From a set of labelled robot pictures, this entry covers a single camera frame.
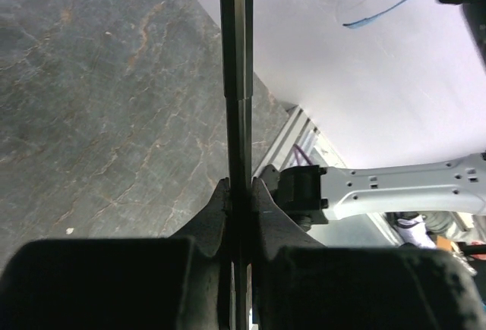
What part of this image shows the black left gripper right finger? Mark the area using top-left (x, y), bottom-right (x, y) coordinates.
top-left (252, 179), bottom-right (485, 329)

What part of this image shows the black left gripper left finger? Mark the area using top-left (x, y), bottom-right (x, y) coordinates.
top-left (1, 180), bottom-right (229, 329)

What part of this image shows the light blue folding umbrella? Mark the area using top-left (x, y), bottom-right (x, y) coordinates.
top-left (219, 0), bottom-right (436, 330)

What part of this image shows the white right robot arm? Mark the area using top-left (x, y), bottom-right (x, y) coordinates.
top-left (260, 0), bottom-right (485, 231)

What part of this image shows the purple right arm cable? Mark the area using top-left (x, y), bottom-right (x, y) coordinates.
top-left (291, 143), bottom-right (316, 167)

